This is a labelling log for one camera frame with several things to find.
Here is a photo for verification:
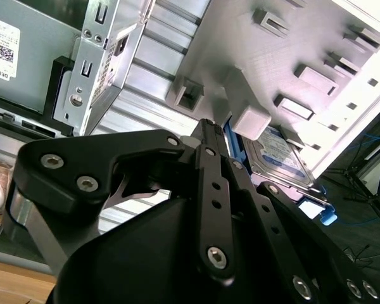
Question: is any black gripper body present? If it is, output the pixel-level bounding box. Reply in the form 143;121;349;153
47;194;292;304

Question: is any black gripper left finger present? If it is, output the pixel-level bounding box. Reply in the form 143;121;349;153
3;119;237;288

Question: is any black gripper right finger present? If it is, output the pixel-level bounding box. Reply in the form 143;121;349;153
212;122;380;304

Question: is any hard disk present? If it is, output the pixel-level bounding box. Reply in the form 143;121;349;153
223;122;338;227

